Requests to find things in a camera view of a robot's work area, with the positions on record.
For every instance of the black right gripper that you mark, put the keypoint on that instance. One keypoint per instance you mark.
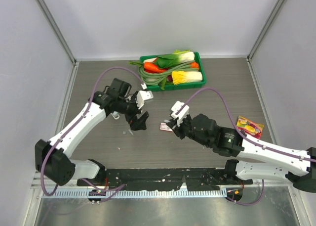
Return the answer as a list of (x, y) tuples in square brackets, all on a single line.
[(178, 132)]

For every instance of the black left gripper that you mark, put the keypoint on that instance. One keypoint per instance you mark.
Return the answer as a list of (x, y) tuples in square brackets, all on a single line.
[(140, 123)]

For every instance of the red white staple box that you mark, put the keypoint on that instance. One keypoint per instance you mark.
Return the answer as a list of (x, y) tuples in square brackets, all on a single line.
[(165, 127)]

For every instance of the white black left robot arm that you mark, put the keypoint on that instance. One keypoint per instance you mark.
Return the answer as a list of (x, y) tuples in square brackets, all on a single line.
[(53, 157)]

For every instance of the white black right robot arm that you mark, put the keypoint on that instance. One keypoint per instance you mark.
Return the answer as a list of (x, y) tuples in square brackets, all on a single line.
[(273, 162)]

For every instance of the green long beans toy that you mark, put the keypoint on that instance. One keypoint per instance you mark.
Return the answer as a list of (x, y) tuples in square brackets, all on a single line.
[(164, 79)]

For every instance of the yellow napa cabbage toy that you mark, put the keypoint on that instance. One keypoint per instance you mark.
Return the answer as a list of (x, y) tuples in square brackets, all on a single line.
[(183, 77)]

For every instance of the green plastic tray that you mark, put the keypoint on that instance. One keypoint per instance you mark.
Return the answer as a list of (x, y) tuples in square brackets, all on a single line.
[(152, 58)]

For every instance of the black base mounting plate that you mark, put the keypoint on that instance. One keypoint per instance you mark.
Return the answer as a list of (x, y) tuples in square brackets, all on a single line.
[(196, 179)]

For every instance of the orange carrot toy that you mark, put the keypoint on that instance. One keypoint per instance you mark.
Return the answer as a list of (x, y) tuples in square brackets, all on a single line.
[(152, 68)]

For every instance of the green bok choy toy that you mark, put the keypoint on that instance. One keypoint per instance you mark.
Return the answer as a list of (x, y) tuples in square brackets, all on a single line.
[(174, 59)]

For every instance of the Fox's candy bag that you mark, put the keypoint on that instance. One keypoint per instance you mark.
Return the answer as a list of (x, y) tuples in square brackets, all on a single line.
[(249, 127)]

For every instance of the white cable duct rail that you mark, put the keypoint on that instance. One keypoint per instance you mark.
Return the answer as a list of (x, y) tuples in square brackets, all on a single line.
[(124, 194)]

